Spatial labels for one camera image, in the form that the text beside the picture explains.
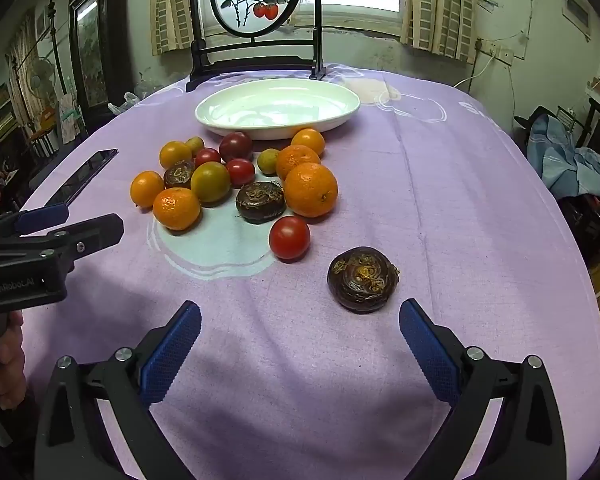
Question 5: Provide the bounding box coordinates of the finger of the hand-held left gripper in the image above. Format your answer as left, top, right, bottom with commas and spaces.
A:
0, 213, 125, 273
0, 203, 71, 247

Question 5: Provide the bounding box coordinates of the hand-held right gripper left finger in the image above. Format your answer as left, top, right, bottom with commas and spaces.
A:
34, 300, 202, 480

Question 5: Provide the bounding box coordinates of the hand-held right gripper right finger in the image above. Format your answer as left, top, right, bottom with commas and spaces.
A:
399, 298, 567, 480

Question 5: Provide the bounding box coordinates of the smooth small orange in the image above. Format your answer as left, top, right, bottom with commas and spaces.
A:
290, 128, 326, 157
159, 140, 193, 170
130, 170, 165, 208

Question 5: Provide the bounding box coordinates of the small dimpled tangerine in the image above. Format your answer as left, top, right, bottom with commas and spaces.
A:
153, 187, 201, 231
275, 144, 322, 181

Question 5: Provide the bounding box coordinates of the large dark water chestnut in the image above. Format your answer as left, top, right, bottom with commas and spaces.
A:
327, 246, 401, 314

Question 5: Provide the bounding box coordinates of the small dark water chestnut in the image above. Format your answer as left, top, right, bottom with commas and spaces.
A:
163, 160, 197, 190

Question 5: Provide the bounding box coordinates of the large red tomato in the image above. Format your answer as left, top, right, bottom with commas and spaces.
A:
268, 216, 312, 261

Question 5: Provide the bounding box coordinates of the medium dark water chestnut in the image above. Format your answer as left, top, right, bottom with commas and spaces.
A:
235, 180, 286, 224

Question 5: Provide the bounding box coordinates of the large dimpled tangerine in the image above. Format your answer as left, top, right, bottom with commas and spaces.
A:
283, 162, 339, 219

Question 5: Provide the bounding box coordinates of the white oval plate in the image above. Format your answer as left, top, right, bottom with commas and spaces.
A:
195, 78, 361, 141

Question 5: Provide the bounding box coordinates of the person's left hand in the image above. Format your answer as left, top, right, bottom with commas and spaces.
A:
0, 310, 27, 411

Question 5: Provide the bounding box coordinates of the black smartphone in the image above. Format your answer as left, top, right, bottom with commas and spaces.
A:
45, 148, 119, 208

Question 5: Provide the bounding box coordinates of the white plastic bag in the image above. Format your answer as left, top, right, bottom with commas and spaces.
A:
108, 91, 146, 116

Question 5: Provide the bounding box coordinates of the standing fan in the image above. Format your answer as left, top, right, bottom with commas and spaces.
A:
27, 55, 61, 111

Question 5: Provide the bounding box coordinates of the dark red tomato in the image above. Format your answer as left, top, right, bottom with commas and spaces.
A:
218, 131, 254, 163

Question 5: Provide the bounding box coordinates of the dark wooden cabinet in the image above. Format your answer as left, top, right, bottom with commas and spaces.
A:
69, 0, 136, 111

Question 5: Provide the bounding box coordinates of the beige checked curtain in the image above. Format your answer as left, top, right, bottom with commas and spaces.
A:
150, 0, 193, 56
400, 0, 476, 63

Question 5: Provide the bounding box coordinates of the blue clothes pile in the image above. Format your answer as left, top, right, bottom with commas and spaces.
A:
527, 112, 600, 198

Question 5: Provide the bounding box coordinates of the white power cable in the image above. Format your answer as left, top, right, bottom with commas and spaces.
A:
452, 52, 497, 91

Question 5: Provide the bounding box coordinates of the white wall box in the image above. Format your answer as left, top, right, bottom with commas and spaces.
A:
562, 0, 593, 41

